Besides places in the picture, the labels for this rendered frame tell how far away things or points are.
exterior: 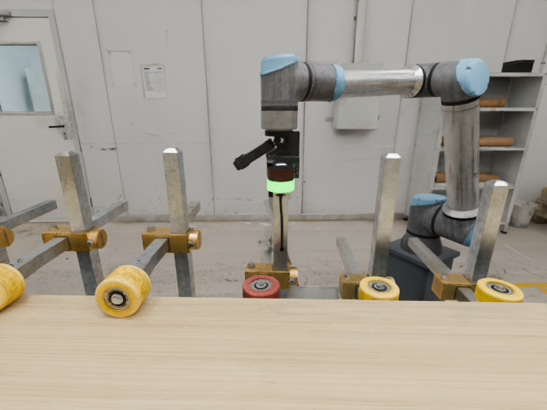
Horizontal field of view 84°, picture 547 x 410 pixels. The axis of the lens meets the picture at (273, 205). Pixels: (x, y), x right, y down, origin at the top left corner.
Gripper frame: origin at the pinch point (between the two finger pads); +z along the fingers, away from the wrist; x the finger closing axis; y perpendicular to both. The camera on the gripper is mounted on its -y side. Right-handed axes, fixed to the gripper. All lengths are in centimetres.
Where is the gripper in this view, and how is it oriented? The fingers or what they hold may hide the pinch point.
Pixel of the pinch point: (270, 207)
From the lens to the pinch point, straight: 81.0
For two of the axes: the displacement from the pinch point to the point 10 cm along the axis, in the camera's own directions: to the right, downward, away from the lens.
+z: 0.0, 9.5, 3.1
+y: 10.0, 0.1, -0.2
